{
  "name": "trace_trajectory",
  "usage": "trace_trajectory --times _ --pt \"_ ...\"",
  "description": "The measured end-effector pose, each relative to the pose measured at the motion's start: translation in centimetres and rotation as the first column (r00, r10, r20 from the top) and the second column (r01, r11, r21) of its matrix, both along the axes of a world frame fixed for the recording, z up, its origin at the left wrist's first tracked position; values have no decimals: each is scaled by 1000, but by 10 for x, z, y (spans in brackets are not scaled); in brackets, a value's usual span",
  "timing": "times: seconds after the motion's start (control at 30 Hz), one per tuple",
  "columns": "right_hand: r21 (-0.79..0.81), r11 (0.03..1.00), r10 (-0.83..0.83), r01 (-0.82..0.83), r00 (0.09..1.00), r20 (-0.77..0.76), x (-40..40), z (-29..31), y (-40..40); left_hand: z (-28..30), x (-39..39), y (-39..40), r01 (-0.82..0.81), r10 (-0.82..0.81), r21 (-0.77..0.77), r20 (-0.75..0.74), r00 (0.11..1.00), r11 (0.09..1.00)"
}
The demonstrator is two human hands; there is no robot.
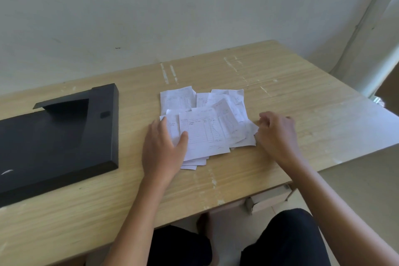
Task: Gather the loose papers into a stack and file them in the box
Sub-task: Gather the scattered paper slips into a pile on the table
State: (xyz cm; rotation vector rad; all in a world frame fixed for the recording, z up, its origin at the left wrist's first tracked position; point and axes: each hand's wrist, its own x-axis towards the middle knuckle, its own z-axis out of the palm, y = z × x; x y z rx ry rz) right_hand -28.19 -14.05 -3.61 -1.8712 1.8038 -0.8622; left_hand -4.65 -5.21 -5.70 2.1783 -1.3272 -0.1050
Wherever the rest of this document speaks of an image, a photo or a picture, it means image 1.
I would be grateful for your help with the person's right hand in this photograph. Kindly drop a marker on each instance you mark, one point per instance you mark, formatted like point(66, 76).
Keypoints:
point(279, 138)

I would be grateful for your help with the person's left hand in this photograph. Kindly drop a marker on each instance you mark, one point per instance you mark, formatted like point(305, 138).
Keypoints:
point(160, 153)

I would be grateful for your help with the person's right fingers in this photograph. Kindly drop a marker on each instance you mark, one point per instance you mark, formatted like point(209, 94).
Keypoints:
point(265, 118)

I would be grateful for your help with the person's left thumb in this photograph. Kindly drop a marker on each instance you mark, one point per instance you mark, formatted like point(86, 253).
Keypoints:
point(182, 141)

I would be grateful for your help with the pile of white paper slips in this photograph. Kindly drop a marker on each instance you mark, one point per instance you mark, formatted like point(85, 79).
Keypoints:
point(205, 131)

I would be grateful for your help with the person's right forearm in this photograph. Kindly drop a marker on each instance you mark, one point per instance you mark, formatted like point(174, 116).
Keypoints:
point(336, 212)

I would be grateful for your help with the person's left forearm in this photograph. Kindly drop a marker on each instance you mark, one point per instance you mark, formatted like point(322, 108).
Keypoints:
point(140, 222)

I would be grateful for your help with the white cardboard box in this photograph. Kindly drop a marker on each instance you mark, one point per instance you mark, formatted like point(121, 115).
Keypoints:
point(268, 198)

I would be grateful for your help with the black shorts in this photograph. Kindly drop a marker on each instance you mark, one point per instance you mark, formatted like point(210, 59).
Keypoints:
point(286, 241)

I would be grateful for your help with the black flat monitor stand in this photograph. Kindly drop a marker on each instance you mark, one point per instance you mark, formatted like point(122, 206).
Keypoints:
point(56, 141)

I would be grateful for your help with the brown wooden door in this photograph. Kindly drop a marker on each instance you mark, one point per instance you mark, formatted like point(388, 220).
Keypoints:
point(389, 89)

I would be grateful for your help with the white wall conduit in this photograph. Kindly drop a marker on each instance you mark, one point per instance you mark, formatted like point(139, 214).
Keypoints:
point(361, 16)

